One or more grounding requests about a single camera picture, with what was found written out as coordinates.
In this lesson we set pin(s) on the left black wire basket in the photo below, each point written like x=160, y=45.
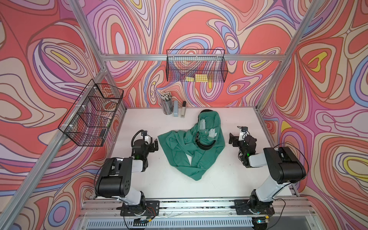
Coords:
x=89, y=120

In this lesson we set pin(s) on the aluminium front rail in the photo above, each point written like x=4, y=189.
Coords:
x=197, y=207

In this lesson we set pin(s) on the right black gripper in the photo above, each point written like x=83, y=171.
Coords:
x=235, y=140

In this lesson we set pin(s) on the beige black stapler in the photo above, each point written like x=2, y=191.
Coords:
x=183, y=110

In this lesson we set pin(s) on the clear cup of pencils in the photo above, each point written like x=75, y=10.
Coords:
x=167, y=102

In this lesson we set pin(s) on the black leather belt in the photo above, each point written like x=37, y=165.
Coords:
x=197, y=140

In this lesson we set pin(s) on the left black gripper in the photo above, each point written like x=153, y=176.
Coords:
x=154, y=145

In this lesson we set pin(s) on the light blue stapler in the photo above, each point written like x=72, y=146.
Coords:
x=175, y=108

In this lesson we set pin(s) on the green trousers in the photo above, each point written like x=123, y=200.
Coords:
x=182, y=152

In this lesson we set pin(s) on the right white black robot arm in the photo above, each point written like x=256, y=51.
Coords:
x=283, y=166

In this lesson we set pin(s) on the yellow sticky note pad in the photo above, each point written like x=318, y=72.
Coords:
x=201, y=78

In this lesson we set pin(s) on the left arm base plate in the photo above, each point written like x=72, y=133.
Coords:
x=145, y=208

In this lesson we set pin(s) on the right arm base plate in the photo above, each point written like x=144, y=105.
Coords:
x=247, y=207

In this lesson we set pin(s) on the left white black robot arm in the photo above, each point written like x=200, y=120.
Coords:
x=115, y=176

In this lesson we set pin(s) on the back black wire basket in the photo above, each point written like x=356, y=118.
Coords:
x=182, y=63

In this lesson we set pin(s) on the black wire basket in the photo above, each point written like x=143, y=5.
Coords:
x=89, y=120
x=182, y=63

